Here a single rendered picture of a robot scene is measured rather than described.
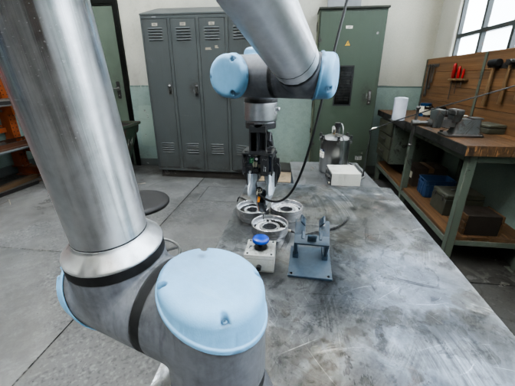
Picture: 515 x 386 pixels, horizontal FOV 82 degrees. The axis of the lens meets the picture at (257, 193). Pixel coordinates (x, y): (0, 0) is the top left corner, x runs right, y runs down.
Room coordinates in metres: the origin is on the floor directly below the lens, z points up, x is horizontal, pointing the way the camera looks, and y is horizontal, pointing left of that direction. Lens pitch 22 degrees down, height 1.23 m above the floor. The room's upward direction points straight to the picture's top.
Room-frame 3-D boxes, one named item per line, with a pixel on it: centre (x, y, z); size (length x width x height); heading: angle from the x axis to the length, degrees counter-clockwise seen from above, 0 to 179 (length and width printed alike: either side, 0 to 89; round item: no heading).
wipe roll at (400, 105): (2.76, -1.29, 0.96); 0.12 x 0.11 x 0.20; 83
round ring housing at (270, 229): (0.75, -0.03, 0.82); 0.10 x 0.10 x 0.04
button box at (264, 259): (0.61, -0.01, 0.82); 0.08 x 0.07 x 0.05; 173
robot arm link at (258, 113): (0.69, -0.01, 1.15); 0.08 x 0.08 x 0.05
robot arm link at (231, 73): (0.59, 0.02, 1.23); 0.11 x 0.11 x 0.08; 65
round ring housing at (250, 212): (0.86, 0.01, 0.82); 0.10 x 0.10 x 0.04
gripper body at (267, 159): (0.69, -0.01, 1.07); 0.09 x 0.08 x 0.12; 170
